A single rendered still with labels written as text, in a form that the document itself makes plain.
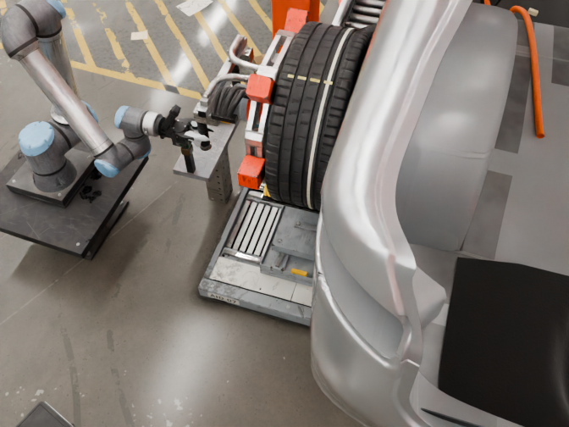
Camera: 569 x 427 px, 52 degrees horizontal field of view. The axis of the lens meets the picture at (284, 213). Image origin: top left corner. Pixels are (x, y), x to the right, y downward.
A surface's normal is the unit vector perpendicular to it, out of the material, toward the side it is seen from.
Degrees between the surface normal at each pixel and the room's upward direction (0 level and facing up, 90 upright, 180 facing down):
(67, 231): 0
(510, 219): 20
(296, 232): 0
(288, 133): 56
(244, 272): 0
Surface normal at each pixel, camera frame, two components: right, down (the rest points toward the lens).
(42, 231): -0.01, -0.58
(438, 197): -0.28, 0.46
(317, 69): -0.10, -0.32
